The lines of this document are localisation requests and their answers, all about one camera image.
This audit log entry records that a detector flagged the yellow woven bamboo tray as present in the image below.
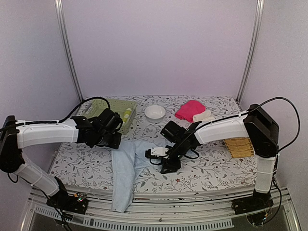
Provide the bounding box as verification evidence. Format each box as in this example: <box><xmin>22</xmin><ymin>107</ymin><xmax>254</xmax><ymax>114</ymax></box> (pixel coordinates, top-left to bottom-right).
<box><xmin>224</xmin><ymin>137</ymin><xmax>255</xmax><ymax>158</ymax></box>

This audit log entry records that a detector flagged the light blue towel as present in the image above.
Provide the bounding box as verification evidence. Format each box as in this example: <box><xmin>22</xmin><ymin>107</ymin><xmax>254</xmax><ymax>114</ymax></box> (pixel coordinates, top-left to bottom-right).
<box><xmin>111</xmin><ymin>141</ymin><xmax>171</xmax><ymax>213</ymax></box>

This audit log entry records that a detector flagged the right aluminium frame post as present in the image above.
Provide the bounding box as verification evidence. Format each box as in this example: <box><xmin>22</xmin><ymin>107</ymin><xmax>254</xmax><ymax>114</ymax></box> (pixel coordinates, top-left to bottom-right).
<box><xmin>236</xmin><ymin>0</ymin><xmax>264</xmax><ymax>103</ymax></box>

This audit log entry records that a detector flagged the green plastic basket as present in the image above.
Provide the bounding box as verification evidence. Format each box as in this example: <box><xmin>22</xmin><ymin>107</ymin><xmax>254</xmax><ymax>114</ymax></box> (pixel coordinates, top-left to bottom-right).
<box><xmin>81</xmin><ymin>99</ymin><xmax>137</xmax><ymax>135</ymax></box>

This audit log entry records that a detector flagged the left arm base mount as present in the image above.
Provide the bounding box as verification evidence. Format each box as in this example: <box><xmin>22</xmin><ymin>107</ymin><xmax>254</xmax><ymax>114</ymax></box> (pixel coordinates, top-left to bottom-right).
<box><xmin>46</xmin><ymin>191</ymin><xmax>89</xmax><ymax>215</ymax></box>

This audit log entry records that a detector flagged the green crocodile pattern towel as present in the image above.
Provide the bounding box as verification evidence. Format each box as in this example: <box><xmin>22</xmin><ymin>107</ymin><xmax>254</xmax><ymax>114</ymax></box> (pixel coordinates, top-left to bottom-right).
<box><xmin>122</xmin><ymin>108</ymin><xmax>132</xmax><ymax>123</ymax></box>

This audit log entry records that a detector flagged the white ceramic bowl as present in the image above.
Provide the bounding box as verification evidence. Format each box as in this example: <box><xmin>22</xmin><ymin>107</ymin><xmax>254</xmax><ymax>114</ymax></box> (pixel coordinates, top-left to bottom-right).
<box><xmin>144</xmin><ymin>105</ymin><xmax>166</xmax><ymax>123</ymax></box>

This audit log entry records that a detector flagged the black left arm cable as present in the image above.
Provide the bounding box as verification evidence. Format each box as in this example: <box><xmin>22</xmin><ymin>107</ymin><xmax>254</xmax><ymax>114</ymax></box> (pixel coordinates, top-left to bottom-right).
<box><xmin>0</xmin><ymin>96</ymin><xmax>110</xmax><ymax>132</ymax></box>

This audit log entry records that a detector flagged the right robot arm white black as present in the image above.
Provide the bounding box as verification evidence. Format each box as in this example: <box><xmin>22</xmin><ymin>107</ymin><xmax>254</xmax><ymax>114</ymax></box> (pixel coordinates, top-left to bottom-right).
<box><xmin>161</xmin><ymin>104</ymin><xmax>279</xmax><ymax>210</ymax></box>

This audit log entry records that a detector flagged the aluminium front rail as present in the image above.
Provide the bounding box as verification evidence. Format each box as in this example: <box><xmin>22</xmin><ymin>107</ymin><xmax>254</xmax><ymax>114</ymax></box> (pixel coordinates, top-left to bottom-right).
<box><xmin>24</xmin><ymin>187</ymin><xmax>301</xmax><ymax>231</ymax></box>

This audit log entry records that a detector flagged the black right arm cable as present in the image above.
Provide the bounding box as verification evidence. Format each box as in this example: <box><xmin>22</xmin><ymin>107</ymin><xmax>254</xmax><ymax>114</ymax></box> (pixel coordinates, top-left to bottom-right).
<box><xmin>246</xmin><ymin>97</ymin><xmax>301</xmax><ymax>152</ymax></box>

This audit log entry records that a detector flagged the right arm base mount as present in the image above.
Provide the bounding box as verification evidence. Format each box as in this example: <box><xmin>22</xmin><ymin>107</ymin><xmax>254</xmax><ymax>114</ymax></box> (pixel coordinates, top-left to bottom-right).
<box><xmin>231</xmin><ymin>190</ymin><xmax>274</xmax><ymax>226</ymax></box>

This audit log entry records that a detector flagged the aluminium frame post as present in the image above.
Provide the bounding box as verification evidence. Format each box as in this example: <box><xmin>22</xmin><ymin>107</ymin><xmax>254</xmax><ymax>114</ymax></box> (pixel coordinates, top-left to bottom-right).
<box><xmin>54</xmin><ymin>0</ymin><xmax>84</xmax><ymax>101</ymax></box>
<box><xmin>236</xmin><ymin>0</ymin><xmax>264</xmax><ymax>103</ymax></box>

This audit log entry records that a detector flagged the left aluminium frame post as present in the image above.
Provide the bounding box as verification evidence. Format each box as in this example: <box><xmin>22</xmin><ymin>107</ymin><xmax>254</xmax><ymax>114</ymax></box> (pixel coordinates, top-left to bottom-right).
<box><xmin>54</xmin><ymin>0</ymin><xmax>84</xmax><ymax>101</ymax></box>

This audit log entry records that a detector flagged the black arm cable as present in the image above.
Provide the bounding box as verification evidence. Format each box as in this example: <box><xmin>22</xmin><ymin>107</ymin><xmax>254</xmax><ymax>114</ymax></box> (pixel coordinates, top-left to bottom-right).
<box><xmin>246</xmin><ymin>97</ymin><xmax>301</xmax><ymax>152</ymax></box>
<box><xmin>0</xmin><ymin>96</ymin><xmax>110</xmax><ymax>132</ymax></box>

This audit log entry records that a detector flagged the cream white towel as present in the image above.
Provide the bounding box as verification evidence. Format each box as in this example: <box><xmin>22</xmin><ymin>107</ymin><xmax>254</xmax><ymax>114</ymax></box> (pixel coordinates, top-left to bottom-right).
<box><xmin>192</xmin><ymin>110</ymin><xmax>215</xmax><ymax>123</ymax></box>

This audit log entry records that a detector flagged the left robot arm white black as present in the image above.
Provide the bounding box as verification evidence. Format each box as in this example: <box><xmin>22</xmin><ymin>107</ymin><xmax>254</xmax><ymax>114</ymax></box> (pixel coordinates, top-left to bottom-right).
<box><xmin>0</xmin><ymin>108</ymin><xmax>123</xmax><ymax>209</ymax></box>

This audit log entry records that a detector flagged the pink towel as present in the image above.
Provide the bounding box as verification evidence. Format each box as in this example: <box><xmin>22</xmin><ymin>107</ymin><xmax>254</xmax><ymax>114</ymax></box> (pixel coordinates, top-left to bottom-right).
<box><xmin>175</xmin><ymin>100</ymin><xmax>206</xmax><ymax>123</ymax></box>

